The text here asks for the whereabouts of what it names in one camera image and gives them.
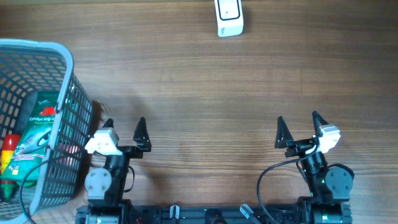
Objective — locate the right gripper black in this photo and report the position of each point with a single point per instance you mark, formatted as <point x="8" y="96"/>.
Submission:
<point x="284" y="140"/>

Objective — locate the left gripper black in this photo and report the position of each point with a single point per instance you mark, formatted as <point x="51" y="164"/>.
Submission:
<point x="143" y="144"/>

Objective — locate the green 3M gloves packet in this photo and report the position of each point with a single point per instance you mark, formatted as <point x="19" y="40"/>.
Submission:
<point x="30" y="150"/>

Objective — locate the red tube with green cap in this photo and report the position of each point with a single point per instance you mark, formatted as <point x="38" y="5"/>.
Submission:
<point x="10" y="143"/>

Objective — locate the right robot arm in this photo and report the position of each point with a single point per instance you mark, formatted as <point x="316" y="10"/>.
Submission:
<point x="329" y="185"/>

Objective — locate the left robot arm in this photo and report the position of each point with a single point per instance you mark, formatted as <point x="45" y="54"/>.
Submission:
<point x="106" y="185"/>

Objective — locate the white barcode scanner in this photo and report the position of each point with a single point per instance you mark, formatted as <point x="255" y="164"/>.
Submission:
<point x="229" y="17"/>

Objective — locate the grey plastic mesh basket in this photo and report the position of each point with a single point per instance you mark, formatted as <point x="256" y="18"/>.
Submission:
<point x="28" y="67"/>

